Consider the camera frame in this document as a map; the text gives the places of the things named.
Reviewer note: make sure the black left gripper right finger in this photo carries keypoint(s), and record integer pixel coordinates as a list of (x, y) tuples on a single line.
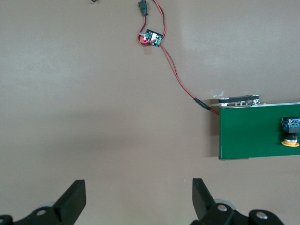
[(202, 204)]

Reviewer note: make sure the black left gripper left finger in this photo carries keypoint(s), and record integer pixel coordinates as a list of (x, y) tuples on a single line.
[(72, 199)]

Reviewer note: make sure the yellow push button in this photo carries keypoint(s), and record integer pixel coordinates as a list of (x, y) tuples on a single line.
[(290, 131)]

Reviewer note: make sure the green conveyor belt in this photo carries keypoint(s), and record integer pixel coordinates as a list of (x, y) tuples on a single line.
[(257, 131)]

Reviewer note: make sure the clear tape piece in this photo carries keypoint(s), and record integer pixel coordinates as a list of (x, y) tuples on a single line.
[(147, 50)]

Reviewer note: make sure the small controller circuit board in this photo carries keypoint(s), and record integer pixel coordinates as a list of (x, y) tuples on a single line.
[(152, 38)]

